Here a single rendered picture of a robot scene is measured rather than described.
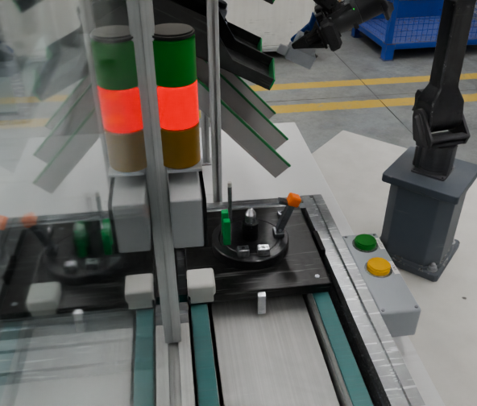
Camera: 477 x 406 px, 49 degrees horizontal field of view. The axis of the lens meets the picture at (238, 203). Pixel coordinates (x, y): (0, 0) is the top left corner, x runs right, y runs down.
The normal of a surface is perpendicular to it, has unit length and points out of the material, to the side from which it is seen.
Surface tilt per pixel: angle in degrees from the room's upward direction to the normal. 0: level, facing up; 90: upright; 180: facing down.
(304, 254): 0
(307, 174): 0
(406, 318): 90
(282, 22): 90
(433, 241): 90
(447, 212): 90
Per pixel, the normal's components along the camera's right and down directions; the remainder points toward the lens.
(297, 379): 0.00, -0.83
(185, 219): 0.14, 0.54
